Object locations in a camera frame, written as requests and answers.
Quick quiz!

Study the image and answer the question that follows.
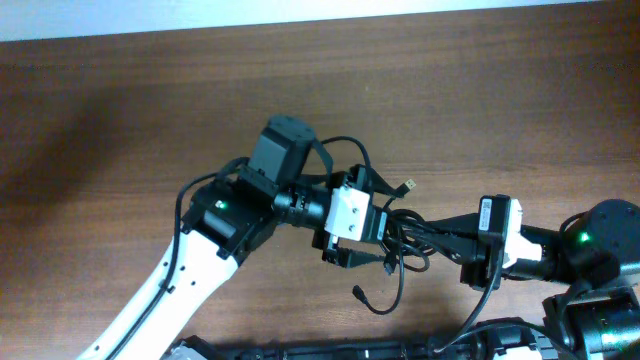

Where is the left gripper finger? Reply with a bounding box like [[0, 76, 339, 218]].
[[345, 249, 395, 270], [367, 169, 399, 197]]

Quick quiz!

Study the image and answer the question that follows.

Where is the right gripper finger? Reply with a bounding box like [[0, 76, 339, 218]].
[[400, 232, 480, 264], [428, 213, 479, 235]]

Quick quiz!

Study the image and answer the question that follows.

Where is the black cable bundle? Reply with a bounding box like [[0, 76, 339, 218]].
[[351, 178, 451, 316]]

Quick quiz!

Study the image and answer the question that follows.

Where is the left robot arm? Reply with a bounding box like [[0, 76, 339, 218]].
[[80, 115, 412, 359]]

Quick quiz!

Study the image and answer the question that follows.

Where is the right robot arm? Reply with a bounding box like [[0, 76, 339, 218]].
[[391, 195, 639, 359]]

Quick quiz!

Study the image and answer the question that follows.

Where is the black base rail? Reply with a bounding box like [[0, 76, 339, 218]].
[[162, 326, 559, 360]]

